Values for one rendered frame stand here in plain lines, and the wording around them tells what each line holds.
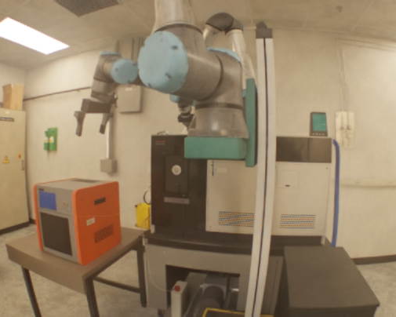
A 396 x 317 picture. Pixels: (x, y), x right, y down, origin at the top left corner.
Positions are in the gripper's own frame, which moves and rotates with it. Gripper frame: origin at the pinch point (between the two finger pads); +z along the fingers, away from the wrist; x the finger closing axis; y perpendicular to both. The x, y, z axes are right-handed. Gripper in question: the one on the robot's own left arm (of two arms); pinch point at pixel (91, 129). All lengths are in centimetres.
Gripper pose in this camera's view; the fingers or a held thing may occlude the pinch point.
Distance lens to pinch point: 107.4
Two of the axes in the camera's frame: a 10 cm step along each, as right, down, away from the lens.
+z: -3.3, 8.9, 3.1
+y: -8.4, -4.3, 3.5
